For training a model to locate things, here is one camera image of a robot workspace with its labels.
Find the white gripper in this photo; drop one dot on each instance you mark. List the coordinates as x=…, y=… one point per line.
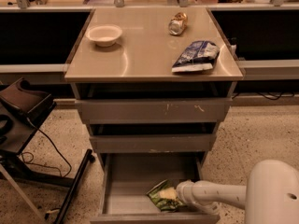
x=186, y=192

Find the green jalapeno chip bag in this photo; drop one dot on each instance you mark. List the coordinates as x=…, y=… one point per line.
x=164, y=205

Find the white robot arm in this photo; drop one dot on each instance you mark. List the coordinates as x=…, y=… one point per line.
x=271, y=195

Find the grey open bottom drawer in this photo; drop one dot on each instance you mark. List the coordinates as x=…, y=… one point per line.
x=127, y=179

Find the grey middle drawer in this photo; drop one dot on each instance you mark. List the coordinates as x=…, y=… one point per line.
x=152, y=143

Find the grey top drawer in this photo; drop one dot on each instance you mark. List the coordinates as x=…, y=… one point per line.
x=147, y=111

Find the grey drawer cabinet with counter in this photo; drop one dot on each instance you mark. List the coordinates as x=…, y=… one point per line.
x=139, y=66

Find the blue white chip bag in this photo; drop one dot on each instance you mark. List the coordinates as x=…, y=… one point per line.
x=199, y=56

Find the crushed golden soda can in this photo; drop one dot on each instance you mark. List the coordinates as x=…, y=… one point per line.
x=178, y=24

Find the black stand with tray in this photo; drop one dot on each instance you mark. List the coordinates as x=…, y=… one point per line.
x=23, y=111

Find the white paper bowl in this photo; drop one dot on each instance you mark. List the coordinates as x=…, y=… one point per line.
x=104, y=35

